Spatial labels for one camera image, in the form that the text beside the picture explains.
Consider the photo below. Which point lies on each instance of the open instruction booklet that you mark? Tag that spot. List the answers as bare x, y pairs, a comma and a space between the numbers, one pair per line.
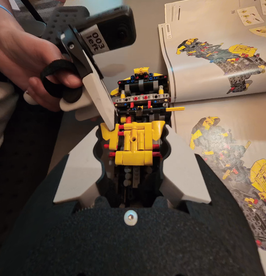
189, 21

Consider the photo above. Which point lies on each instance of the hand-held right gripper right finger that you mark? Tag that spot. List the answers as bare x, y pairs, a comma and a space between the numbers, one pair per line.
184, 172

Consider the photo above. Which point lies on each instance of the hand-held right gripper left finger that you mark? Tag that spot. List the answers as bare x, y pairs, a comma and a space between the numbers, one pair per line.
79, 172

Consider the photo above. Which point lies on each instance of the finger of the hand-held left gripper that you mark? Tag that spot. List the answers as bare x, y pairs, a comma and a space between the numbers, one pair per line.
100, 99
87, 114

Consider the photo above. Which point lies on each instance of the blue wristband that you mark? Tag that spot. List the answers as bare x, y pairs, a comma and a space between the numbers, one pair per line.
3, 7

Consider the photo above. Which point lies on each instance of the person's left hand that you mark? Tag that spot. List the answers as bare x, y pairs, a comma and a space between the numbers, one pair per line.
20, 56

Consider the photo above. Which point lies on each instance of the partly built lego car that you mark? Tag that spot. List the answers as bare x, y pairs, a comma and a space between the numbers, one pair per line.
133, 140

